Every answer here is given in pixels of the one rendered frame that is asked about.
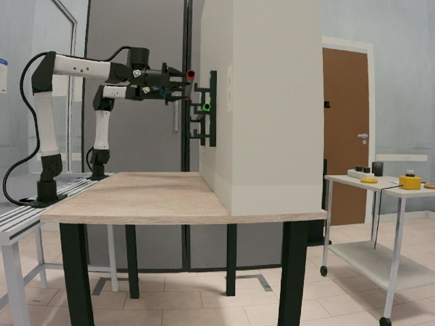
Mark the beige wall panel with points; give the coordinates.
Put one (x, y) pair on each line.
(269, 152)

